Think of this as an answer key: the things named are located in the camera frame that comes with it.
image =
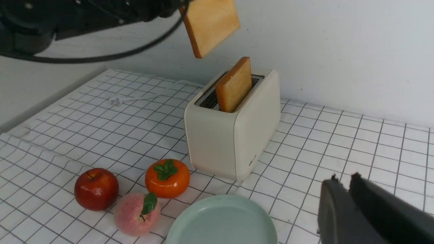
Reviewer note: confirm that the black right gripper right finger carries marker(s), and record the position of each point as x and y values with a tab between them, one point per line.
394	219

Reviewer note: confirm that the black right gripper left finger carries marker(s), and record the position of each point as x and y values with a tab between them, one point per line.
340	220

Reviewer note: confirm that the toast slice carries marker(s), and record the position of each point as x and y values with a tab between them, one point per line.
234	86
208	23

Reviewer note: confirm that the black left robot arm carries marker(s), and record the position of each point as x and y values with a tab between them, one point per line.
28	27

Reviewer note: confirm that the cream white toaster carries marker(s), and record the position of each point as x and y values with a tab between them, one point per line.
228	145

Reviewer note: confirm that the light green plate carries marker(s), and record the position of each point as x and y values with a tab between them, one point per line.
224	219

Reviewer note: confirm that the orange persimmon with green leaf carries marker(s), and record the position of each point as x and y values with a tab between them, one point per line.
168	178

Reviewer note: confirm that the pink peach with leaf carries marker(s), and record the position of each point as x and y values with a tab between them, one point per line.
136	213

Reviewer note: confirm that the white checkered tablecloth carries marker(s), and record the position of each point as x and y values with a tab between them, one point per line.
124	121

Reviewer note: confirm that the red apple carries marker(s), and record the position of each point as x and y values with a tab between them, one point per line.
96	189

